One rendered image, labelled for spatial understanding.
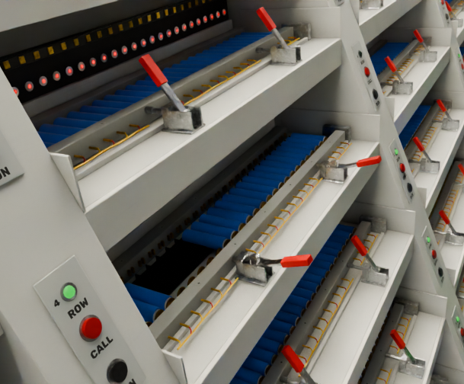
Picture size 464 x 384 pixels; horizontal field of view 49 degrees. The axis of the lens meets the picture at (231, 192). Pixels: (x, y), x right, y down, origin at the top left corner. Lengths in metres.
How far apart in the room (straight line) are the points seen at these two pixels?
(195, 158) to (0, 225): 0.22
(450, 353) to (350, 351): 0.44
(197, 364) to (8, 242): 0.23
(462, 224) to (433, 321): 0.38
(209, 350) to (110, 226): 0.17
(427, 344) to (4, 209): 0.84
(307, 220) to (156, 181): 0.28
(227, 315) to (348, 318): 0.30
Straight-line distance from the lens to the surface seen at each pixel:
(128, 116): 0.56
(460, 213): 1.45
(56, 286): 0.40
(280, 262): 0.57
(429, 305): 1.10
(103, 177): 0.48
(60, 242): 0.41
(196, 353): 0.53
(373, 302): 0.85
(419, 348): 1.04
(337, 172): 0.79
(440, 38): 1.59
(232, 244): 0.62
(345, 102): 0.94
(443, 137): 1.43
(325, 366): 0.75
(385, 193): 0.99
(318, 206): 0.74
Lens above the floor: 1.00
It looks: 15 degrees down
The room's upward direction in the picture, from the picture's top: 25 degrees counter-clockwise
